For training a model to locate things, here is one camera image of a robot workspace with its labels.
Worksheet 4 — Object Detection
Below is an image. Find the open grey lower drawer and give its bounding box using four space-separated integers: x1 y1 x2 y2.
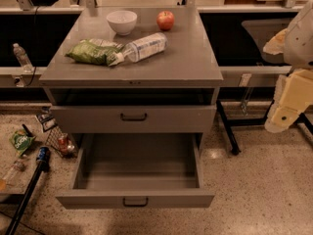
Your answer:
57 133 214 209

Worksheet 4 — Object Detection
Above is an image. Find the green chip bag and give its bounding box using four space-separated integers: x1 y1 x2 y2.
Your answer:
66 38 124 67

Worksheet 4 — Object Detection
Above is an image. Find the green snack packet on floor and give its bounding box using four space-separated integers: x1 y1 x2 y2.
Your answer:
10 129 35 157

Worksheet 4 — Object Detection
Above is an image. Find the red soda can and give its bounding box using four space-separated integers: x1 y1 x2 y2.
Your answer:
58 133 68 155

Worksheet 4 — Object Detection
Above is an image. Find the grey metal drawer cabinet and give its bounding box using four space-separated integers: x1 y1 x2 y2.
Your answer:
38 6 225 139

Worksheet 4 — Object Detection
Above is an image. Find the red apple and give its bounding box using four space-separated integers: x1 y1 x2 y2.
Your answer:
156 11 175 31

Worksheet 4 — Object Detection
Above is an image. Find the small clear bottle on ledge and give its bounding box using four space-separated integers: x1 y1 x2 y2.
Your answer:
13 43 34 73

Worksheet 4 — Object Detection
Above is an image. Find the dark snack packet on floor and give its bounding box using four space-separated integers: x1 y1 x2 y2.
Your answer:
36 114 57 132

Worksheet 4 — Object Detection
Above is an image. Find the clear plastic water bottle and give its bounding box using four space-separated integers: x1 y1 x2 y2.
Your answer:
113 32 167 64

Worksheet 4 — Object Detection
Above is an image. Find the black pole with blue clamp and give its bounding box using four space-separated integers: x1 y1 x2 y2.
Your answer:
5 146 51 235

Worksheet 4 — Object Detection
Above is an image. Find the clear bottle on floor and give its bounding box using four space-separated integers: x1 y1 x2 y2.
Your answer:
0 160 26 191

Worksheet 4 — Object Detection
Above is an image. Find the white ceramic bowl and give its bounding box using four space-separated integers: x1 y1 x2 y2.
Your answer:
107 10 137 35

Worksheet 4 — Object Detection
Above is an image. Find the black table stand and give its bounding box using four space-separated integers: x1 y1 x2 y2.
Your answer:
216 99 313 156

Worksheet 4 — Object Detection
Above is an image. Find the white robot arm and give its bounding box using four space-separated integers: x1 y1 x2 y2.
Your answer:
263 0 313 133

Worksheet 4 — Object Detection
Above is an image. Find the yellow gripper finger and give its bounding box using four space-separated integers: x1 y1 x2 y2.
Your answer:
264 107 298 133
273 75 287 108

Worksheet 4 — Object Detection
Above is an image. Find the closed grey upper drawer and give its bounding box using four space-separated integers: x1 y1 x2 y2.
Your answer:
51 106 216 133

